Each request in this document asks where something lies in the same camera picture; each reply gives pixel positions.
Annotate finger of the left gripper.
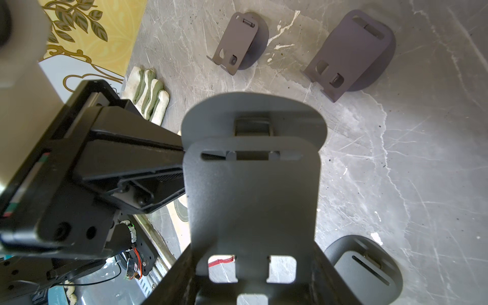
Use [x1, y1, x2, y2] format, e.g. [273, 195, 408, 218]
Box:
[73, 106, 185, 214]

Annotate beige work glove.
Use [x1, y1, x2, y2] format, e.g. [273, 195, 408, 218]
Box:
[121, 66, 170, 126]
[167, 194, 236, 267]

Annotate dark phone stand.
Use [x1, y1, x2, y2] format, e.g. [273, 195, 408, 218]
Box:
[180, 91, 329, 305]
[325, 235, 404, 304]

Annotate grey phone stand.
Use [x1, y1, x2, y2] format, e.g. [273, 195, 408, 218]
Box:
[302, 10, 396, 102]
[208, 11, 269, 76]

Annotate beige work glove left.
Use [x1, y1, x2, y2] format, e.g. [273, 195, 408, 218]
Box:
[121, 66, 170, 126]

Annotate beige work glove right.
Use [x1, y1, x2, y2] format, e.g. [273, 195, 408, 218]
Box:
[167, 194, 236, 267]

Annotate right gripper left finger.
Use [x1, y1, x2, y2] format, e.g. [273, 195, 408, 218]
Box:
[142, 245, 198, 305]

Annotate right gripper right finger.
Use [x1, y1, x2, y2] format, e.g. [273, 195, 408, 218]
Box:
[309, 243, 362, 305]

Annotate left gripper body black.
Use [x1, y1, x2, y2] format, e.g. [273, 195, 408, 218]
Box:
[1, 80, 141, 259]

